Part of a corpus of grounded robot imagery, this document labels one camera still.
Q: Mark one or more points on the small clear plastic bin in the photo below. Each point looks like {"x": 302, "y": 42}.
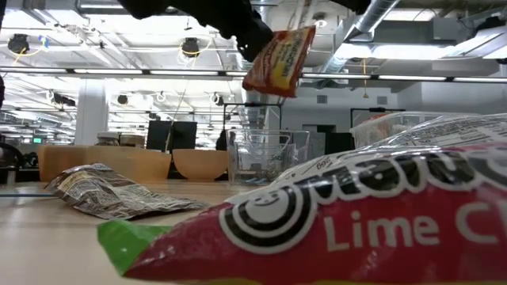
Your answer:
{"x": 261, "y": 142}

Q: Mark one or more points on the green exit sign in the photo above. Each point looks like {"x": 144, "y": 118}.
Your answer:
{"x": 37, "y": 140}

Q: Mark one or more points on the spice jar with white lid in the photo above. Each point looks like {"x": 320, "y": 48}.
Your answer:
{"x": 107, "y": 139}

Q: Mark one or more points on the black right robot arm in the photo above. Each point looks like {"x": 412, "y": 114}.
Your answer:
{"x": 352, "y": 4}

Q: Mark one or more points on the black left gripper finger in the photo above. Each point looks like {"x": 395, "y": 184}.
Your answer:
{"x": 257, "y": 39}

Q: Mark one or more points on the white pillar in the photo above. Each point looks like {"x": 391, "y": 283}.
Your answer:
{"x": 92, "y": 115}

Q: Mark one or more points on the large clear plastic bin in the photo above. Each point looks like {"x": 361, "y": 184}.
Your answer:
{"x": 416, "y": 122}

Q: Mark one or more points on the orange plastic tray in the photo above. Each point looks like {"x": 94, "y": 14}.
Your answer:
{"x": 119, "y": 166}

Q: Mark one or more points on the red yellow ramen packet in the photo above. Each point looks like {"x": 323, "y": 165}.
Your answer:
{"x": 281, "y": 63}

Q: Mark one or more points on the silver seasoning wrapper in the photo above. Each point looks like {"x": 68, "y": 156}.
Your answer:
{"x": 119, "y": 194}

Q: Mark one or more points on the large black monitor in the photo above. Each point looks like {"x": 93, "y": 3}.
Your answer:
{"x": 158, "y": 134}

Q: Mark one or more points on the lime chili ramen packet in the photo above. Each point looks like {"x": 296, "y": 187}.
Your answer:
{"x": 356, "y": 229}

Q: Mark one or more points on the black metal frame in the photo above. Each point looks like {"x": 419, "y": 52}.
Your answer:
{"x": 376, "y": 109}
{"x": 253, "y": 105}

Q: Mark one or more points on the round ceiling lamp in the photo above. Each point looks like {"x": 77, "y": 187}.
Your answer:
{"x": 320, "y": 21}

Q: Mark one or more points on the person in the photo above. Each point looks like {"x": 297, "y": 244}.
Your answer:
{"x": 222, "y": 140}

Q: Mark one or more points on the orange bowl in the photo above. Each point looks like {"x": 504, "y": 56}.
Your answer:
{"x": 200, "y": 166}

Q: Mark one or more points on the long ceiling light strip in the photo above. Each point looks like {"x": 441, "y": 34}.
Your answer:
{"x": 107, "y": 71}

